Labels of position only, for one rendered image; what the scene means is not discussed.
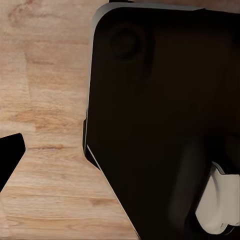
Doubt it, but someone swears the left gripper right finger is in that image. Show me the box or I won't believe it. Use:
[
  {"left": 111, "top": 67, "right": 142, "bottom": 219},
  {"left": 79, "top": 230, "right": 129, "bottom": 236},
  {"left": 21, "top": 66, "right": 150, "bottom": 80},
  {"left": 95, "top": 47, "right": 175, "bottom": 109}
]
[{"left": 225, "top": 133, "right": 240, "bottom": 172}]

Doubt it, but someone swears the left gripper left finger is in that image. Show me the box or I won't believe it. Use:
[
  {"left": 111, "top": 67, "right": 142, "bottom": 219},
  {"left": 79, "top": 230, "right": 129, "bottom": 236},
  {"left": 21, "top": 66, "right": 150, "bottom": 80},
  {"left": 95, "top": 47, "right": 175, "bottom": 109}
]
[{"left": 0, "top": 133, "right": 26, "bottom": 192}]

